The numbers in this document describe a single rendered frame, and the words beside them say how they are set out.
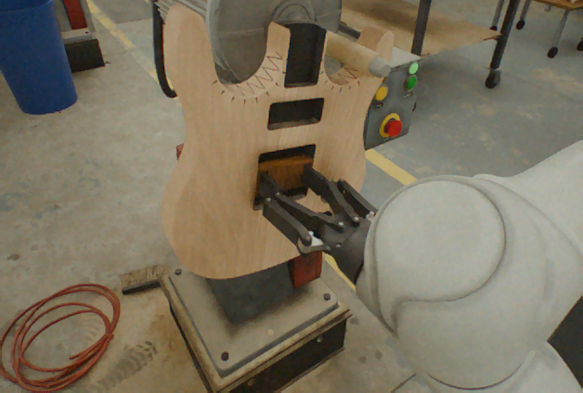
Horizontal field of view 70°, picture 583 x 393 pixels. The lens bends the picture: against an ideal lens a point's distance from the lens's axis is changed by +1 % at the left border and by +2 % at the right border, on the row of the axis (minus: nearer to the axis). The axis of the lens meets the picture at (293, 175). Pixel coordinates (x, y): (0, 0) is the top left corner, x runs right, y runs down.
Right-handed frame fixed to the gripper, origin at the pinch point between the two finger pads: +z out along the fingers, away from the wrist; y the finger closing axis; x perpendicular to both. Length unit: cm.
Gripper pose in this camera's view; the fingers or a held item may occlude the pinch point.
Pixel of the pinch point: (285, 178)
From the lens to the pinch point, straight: 61.8
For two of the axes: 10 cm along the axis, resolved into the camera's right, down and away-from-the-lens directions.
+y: 8.2, -1.9, 5.4
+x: 1.4, -8.5, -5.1
